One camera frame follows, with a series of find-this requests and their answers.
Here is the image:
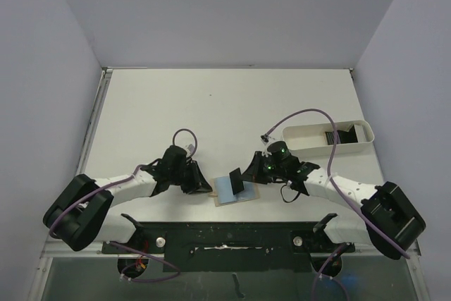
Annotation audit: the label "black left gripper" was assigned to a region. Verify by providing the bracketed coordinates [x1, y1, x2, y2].
[170, 159, 211, 194]

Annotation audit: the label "beige card holder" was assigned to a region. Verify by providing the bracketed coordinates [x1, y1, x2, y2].
[208, 176, 261, 207]

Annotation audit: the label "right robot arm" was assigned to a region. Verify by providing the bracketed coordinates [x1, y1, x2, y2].
[242, 141, 426, 259]

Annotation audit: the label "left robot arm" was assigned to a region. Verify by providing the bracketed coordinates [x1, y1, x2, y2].
[43, 145, 213, 252]

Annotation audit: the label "black cards in tray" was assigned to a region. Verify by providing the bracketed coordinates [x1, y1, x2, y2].
[325, 127, 357, 145]

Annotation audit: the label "white plastic tray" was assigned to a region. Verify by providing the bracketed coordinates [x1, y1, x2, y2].
[282, 120, 375, 158]

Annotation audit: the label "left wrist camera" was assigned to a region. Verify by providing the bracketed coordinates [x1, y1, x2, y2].
[184, 144, 195, 154]

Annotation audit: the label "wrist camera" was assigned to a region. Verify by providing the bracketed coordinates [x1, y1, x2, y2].
[260, 134, 273, 145]
[184, 144, 195, 154]

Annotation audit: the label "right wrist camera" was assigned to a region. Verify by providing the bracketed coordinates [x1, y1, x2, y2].
[260, 134, 273, 145]

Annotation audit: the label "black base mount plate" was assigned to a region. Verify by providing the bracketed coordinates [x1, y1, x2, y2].
[101, 213, 355, 274]

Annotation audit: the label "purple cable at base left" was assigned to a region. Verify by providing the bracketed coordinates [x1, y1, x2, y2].
[105, 240, 183, 283]

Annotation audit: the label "purple cable at base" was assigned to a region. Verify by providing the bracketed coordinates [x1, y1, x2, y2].
[105, 240, 183, 283]
[313, 242, 352, 301]

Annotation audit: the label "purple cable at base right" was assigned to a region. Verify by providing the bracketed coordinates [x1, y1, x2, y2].
[313, 242, 352, 301]

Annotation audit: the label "aluminium table frame rail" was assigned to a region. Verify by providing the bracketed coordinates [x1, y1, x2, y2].
[75, 68, 113, 175]

